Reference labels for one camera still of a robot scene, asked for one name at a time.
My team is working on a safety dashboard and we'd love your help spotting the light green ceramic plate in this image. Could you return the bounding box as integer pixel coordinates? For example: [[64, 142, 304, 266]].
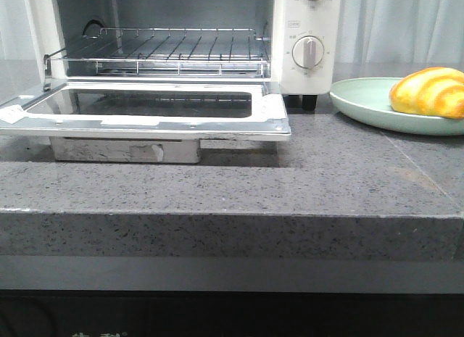
[[329, 77, 463, 136]]

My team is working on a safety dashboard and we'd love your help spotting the white glass oven door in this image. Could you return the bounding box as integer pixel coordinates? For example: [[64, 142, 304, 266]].
[[1, 79, 291, 164]]

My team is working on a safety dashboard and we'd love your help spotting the lower white timer knob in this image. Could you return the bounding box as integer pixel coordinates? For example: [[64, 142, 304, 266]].
[[292, 36, 324, 70]]

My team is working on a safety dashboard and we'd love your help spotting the white Toshiba toaster oven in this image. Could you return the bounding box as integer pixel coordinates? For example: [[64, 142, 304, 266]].
[[22, 0, 343, 111]]

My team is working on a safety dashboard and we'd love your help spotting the metal wire oven rack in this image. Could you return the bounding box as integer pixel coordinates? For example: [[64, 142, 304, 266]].
[[43, 24, 271, 78]]

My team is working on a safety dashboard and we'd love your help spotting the yellow striped croissant bread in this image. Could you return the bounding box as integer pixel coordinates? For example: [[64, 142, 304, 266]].
[[389, 67, 463, 120]]

